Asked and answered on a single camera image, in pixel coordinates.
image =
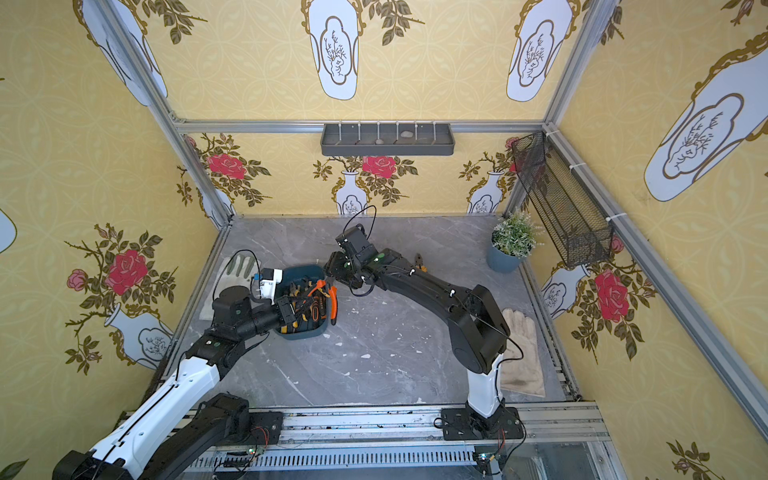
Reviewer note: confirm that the left work glove beige green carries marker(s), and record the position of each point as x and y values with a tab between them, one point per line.
236	270

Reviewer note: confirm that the black wire mesh basket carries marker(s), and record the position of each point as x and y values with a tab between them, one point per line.
575	224

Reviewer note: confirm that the red orange black pliers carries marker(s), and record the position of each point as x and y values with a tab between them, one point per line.
324	304

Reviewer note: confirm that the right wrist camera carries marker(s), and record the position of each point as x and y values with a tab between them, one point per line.
356	246

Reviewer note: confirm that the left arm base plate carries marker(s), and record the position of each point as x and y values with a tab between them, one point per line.
263	428

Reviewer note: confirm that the blue flower pot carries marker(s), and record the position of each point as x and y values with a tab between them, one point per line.
501	262

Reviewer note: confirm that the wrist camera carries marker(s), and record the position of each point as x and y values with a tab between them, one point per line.
356	246
268	281

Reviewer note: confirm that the grey wall shelf tray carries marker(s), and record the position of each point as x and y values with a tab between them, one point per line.
387	138

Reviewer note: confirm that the green white artificial plant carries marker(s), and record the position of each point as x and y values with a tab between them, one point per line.
516	235

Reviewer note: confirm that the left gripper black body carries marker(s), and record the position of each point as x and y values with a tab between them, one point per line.
301	309

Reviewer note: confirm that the aluminium front rail frame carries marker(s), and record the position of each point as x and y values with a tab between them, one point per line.
563	440

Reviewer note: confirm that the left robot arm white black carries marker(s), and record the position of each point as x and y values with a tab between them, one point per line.
150	444

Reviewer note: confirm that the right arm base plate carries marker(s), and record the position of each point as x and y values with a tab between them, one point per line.
464	424

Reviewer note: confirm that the right work glove beige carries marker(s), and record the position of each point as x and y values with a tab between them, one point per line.
521	371

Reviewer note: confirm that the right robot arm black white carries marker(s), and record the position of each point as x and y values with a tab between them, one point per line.
477	328

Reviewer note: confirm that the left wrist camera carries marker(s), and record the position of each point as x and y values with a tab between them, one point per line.
268	281

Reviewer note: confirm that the teal plastic storage box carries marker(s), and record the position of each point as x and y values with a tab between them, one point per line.
298	281

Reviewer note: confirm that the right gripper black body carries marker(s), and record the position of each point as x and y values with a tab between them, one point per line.
339	271

